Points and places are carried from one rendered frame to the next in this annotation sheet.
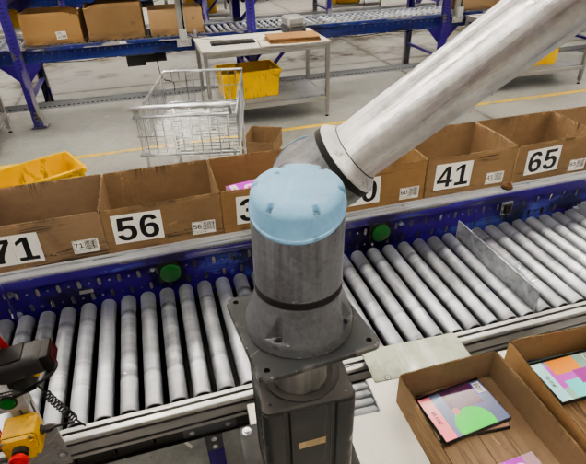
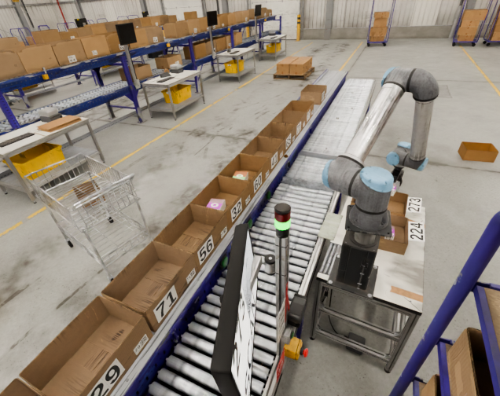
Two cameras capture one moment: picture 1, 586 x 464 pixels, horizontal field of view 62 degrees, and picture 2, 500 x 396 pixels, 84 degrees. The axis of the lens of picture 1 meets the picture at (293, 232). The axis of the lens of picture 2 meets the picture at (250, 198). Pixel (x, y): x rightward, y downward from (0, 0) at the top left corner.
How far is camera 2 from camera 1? 132 cm
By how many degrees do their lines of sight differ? 39
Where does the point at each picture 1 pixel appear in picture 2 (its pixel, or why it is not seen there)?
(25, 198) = (121, 281)
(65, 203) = (140, 269)
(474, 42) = (382, 115)
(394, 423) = not seen: hidden behind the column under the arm
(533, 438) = not seen: hidden behind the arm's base
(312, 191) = (384, 173)
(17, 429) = (294, 344)
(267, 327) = (379, 221)
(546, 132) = (271, 130)
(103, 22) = not seen: outside the picture
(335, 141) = (356, 157)
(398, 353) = (325, 228)
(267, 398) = (370, 249)
